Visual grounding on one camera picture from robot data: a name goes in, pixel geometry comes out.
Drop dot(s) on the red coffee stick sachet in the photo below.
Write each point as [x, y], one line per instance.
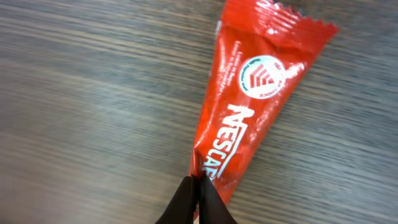
[262, 51]

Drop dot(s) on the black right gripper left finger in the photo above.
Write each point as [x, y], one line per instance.
[182, 206]

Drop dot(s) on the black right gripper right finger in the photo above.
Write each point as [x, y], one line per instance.
[212, 209]

